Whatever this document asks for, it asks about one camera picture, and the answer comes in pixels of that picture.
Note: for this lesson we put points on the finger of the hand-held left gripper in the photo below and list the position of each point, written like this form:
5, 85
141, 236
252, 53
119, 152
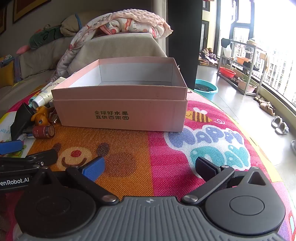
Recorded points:
10, 147
44, 157

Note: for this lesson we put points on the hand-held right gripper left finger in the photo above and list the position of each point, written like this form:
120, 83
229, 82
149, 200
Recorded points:
92, 170

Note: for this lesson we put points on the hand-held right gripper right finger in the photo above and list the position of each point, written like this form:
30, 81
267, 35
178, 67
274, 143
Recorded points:
204, 168

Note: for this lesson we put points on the red battery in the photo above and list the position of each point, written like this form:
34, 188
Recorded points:
44, 131

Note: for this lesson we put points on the black plastic nozzle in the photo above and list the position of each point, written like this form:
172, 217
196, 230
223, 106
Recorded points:
20, 119

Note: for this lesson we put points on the grey metal clip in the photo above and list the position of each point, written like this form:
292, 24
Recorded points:
54, 117

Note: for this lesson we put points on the brown toy squirrel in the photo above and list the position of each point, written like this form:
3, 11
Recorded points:
41, 115

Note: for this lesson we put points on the white adapter box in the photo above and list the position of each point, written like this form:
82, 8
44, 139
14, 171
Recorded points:
45, 95

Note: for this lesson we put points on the pink cardboard box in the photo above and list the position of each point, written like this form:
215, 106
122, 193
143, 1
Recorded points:
120, 109

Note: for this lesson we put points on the cream tube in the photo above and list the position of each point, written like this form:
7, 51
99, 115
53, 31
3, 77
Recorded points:
56, 82

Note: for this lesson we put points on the colourful cartoon play mat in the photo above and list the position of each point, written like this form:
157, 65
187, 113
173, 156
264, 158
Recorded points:
143, 148

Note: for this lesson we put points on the yellow cushion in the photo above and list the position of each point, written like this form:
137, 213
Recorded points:
6, 74

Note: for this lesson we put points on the teal plastic basin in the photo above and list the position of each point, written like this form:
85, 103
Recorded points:
208, 91

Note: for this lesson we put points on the white sandals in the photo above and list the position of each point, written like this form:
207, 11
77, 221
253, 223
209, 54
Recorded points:
280, 125

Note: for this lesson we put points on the beige shoes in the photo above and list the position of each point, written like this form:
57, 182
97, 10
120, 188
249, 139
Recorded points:
266, 106

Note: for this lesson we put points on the potted plant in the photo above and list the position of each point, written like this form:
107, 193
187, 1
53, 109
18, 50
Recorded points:
248, 84

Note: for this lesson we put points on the red plastic basin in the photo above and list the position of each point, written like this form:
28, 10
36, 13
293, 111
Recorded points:
227, 72

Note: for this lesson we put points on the metal storage rack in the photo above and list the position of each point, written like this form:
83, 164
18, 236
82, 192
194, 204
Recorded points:
254, 69

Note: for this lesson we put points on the pile of shoes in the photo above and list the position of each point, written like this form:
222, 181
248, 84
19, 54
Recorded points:
209, 55

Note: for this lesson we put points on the orange plastic basin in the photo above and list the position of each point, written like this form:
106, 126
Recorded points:
242, 60

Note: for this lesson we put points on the green plush toy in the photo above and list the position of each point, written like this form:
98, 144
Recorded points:
44, 37

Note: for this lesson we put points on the beige covered sofa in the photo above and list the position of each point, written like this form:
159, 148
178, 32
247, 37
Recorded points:
129, 45

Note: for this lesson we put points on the narrow framed picture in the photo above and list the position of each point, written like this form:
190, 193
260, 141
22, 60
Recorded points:
2, 16

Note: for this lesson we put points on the beige pillow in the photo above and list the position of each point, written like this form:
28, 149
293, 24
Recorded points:
71, 24

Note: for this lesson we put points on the large framed picture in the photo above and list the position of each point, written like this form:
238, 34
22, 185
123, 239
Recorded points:
27, 9

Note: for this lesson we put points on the pink printed blanket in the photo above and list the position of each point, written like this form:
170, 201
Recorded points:
129, 22

